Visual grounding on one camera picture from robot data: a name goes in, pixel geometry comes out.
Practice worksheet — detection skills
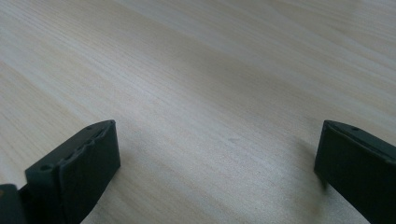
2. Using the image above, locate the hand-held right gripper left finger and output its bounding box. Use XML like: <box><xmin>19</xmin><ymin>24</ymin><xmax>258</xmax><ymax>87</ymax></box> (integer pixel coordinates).
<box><xmin>19</xmin><ymin>119</ymin><xmax>121</xmax><ymax>224</ymax></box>

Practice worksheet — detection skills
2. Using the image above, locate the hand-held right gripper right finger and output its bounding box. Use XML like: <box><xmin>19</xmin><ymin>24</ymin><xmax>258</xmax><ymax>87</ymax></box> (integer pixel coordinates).
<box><xmin>314</xmin><ymin>119</ymin><xmax>396</xmax><ymax>224</ymax></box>

